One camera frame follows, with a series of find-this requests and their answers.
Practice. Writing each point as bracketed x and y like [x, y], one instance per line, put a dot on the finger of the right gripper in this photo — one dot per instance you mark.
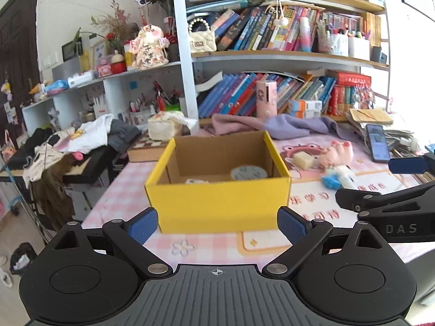
[356, 201]
[415, 165]

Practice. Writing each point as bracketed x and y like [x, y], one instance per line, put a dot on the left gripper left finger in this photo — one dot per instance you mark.
[129, 237]

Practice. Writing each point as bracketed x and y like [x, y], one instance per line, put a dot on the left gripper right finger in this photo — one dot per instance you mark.
[305, 237]

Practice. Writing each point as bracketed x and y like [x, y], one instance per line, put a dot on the large white charger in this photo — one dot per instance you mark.
[346, 177]

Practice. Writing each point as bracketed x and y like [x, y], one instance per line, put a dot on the blue wrapper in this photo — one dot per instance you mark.
[331, 182]

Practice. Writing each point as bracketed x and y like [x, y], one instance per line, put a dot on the cream foam cube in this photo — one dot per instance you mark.
[303, 160]

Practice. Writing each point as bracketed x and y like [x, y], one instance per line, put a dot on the white printed card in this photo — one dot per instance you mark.
[195, 181]

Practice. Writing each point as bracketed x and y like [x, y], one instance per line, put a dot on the clear tape roll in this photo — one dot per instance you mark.
[248, 172]

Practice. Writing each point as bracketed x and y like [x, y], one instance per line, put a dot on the small white plug charger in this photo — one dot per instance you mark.
[329, 171]

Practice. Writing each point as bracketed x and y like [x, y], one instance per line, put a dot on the white power adapter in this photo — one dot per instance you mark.
[410, 144]

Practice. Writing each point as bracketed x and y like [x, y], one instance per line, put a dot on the stack of papers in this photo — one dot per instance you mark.
[393, 135]

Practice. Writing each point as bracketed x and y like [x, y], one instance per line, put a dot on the black smartphone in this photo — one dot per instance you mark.
[377, 143]

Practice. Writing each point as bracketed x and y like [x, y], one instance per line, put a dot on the pink cartoon desk mat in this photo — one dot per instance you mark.
[126, 197]

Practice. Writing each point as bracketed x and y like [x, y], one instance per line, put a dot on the pink plush toy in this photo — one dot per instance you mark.
[339, 153]

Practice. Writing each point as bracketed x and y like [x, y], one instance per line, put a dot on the brown paper envelope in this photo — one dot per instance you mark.
[372, 116]

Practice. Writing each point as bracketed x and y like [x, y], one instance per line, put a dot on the yellow cardboard box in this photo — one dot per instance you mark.
[223, 205]

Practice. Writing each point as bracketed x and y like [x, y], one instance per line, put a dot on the lower orange blue box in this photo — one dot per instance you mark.
[305, 113]

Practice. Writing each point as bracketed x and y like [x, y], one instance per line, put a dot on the orange blue box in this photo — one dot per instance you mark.
[305, 113]
[297, 105]

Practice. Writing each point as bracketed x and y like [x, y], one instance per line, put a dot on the pink purple cloth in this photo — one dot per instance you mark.
[280, 127]

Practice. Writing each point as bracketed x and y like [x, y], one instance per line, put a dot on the upper orange blue box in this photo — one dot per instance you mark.
[297, 105]

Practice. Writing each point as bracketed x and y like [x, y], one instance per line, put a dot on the red dictionary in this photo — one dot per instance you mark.
[347, 78]

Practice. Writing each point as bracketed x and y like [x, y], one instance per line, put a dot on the pile of clothes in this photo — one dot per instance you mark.
[47, 156]

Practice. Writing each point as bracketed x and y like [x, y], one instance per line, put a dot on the cream tissue pouch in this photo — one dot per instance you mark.
[165, 125]

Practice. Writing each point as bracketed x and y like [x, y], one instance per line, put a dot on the pink cylindrical device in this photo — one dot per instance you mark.
[266, 105]

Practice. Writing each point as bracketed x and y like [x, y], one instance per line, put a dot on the pink ceramic figurine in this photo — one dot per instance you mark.
[149, 48]

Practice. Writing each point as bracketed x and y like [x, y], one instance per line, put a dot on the white quilted handbag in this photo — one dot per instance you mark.
[201, 41]

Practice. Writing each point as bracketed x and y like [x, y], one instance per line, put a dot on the white bookshelf frame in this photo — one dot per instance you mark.
[57, 22]

